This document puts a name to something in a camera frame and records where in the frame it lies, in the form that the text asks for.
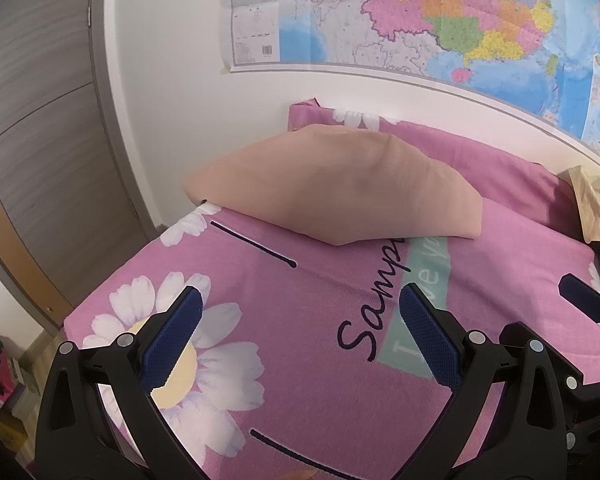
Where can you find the cream yellow garment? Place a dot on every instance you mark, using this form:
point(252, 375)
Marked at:
point(597, 200)

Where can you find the cardboard box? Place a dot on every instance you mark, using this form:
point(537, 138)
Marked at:
point(27, 385)

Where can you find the person's left hand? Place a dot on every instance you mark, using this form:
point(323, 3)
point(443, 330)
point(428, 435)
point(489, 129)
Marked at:
point(301, 475)

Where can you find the pink jacket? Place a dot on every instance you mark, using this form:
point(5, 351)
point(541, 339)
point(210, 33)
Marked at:
point(330, 185)

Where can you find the colourful wall map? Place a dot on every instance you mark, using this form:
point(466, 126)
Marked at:
point(430, 10)

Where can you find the grey wardrobe door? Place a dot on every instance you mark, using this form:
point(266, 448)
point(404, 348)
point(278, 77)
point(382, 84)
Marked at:
point(45, 135)

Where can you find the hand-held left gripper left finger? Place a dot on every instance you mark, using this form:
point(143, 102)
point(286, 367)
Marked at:
point(172, 340)

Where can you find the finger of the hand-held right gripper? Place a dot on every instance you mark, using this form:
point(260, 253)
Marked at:
point(585, 300)
point(592, 405)

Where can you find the pink floral bed sheet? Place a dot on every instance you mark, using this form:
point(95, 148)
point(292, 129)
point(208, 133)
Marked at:
point(305, 310)

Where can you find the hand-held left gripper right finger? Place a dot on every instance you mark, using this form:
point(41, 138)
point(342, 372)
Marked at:
point(430, 340)

